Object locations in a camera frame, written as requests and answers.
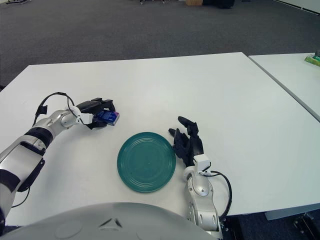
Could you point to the blue gum pack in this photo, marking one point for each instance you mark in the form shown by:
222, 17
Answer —
110, 117

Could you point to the large black bag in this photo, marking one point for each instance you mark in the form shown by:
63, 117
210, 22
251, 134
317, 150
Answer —
220, 3

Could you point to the grey robot torso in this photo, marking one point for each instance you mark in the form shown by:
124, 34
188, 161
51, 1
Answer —
100, 225

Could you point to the green round plate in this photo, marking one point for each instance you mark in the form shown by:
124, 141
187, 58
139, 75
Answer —
146, 162

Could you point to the black metal stand foot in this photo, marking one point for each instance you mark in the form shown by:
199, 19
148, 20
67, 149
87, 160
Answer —
305, 223

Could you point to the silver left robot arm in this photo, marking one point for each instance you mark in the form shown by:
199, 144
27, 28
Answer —
25, 147

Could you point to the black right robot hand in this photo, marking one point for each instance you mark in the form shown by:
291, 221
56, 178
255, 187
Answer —
192, 142

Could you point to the brown cardboard box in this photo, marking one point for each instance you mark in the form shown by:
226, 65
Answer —
193, 2

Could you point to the green flat box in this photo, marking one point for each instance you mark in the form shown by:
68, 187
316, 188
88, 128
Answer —
312, 60

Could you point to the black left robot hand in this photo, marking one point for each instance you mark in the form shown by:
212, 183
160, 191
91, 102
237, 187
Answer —
90, 106

